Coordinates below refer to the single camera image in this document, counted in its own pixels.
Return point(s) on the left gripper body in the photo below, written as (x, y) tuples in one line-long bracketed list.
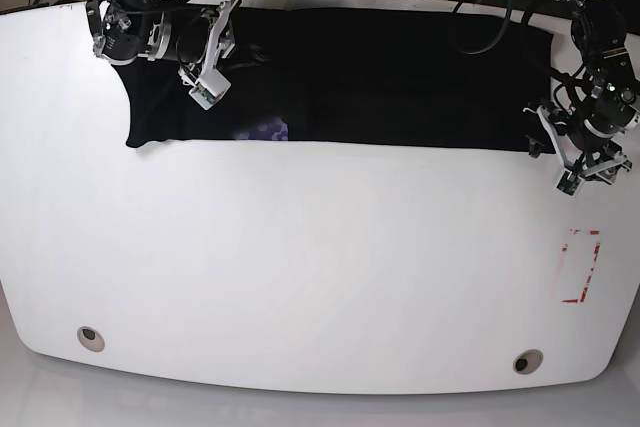
[(592, 135)]

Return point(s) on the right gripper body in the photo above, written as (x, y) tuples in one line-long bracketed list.
[(181, 35)]

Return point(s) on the black printed t-shirt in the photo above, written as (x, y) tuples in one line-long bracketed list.
[(382, 77)]

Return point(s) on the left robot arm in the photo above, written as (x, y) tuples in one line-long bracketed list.
[(611, 90)]

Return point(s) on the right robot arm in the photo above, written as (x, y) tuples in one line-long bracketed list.
[(120, 28)]

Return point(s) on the red tape rectangle marking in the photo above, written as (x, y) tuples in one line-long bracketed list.
[(578, 262)]

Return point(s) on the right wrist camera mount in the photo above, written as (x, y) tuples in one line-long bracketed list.
[(573, 174)]

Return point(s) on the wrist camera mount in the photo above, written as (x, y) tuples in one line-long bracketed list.
[(207, 84), (573, 174)]

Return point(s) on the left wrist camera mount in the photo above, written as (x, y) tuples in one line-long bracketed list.
[(207, 84)]

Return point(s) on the right table cable grommet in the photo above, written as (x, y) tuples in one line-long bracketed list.
[(528, 362)]

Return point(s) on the table cable grommet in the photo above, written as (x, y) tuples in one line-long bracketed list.
[(528, 362), (90, 339)]

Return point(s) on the left table cable grommet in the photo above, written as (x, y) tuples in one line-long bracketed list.
[(90, 339)]

